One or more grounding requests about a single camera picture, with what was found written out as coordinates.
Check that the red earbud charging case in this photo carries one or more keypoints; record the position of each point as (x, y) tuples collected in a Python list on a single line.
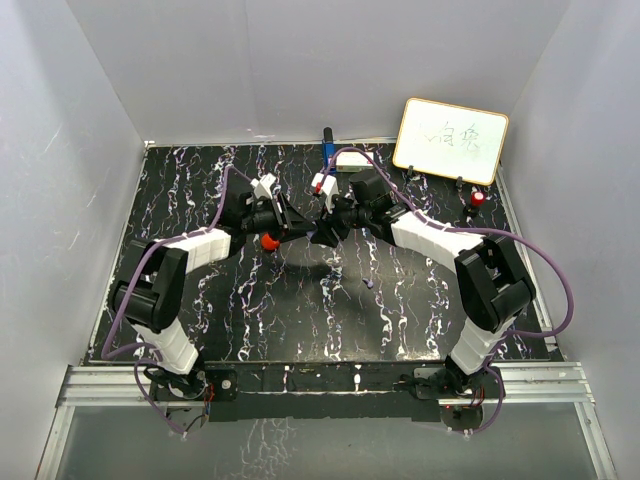
[(268, 243)]

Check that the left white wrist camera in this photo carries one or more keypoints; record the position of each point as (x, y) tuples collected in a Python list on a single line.
[(262, 187)]

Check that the red emergency stop button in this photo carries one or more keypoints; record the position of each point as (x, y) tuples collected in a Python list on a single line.
[(476, 200)]

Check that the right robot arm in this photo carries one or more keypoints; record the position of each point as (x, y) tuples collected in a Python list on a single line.
[(495, 286)]

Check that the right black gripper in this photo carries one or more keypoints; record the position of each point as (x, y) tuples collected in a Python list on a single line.
[(325, 232)]

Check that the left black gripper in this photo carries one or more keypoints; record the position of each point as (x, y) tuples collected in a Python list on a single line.
[(289, 224)]

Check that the black front base bar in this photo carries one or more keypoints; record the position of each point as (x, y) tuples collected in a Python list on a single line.
[(423, 391)]

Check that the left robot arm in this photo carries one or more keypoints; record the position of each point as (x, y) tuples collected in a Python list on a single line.
[(149, 284)]

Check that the white pink cardboard box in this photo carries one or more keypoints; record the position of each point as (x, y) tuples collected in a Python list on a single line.
[(351, 162)]

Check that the blue black device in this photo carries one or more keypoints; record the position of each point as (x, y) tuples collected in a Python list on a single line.
[(328, 147)]

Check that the white whiteboard with wooden frame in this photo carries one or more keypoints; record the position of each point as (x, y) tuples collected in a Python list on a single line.
[(450, 141)]

